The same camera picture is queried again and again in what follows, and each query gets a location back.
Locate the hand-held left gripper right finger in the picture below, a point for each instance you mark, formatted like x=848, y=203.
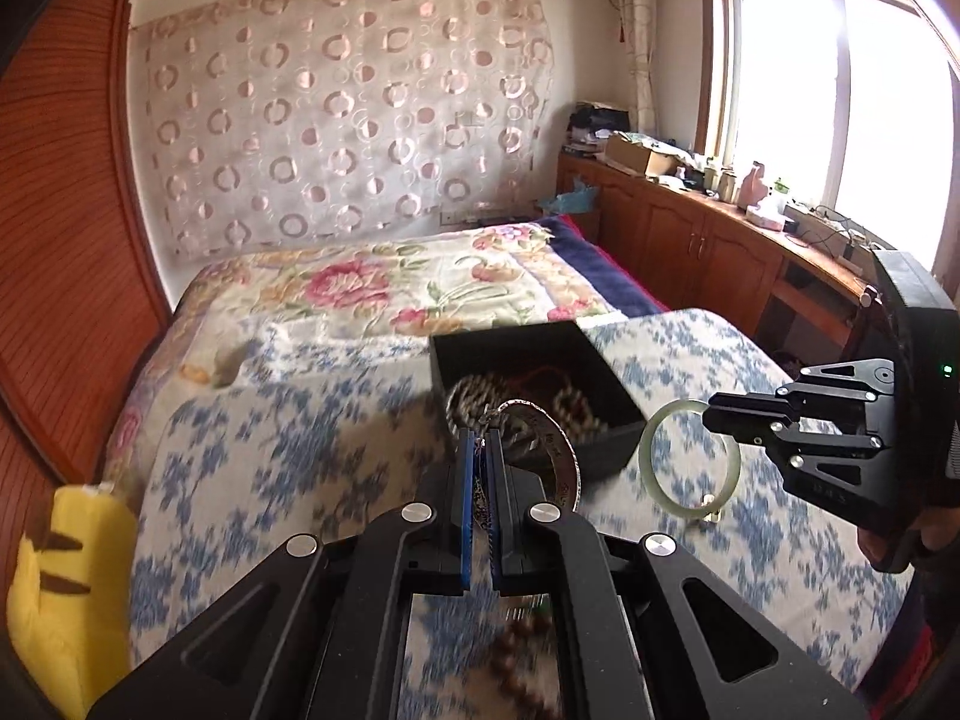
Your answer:
x=495, y=517

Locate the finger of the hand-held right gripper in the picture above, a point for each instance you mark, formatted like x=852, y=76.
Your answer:
x=750, y=409
x=832, y=472

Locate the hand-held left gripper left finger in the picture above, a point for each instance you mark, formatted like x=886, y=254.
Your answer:
x=469, y=517

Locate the silver engraved bangle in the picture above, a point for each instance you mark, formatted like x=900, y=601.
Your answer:
x=562, y=457

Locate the pale green jade bangle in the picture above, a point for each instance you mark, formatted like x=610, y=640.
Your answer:
x=646, y=457

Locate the black box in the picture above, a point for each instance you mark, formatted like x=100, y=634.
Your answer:
x=600, y=454

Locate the person's right forearm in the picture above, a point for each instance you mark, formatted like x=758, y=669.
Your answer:
x=900, y=652

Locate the wooden window cabinet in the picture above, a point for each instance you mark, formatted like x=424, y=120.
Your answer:
x=675, y=240

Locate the blue floral bedsheet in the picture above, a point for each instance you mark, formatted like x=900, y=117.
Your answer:
x=300, y=427

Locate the white power strip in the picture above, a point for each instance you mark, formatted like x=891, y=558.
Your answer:
x=817, y=229

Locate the dark blue blanket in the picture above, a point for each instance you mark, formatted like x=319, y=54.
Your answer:
x=600, y=270

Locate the pink figurine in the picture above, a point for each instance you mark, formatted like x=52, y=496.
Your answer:
x=756, y=187

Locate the pink floral quilt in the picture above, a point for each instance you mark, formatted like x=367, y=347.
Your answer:
x=337, y=292

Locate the teal crumpled bag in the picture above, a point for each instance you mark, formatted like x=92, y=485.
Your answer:
x=570, y=199

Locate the cardboard box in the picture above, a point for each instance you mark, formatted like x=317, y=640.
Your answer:
x=641, y=154

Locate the pile of dark clothes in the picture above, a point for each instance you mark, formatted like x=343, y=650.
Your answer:
x=600, y=127

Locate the window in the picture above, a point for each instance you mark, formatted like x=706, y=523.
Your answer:
x=787, y=90

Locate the patterned window curtain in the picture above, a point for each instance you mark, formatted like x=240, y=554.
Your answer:
x=637, y=37

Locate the yellow plush toy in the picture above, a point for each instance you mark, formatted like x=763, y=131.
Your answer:
x=60, y=600

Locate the circle patterned wall cloth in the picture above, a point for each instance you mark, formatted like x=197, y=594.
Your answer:
x=337, y=112

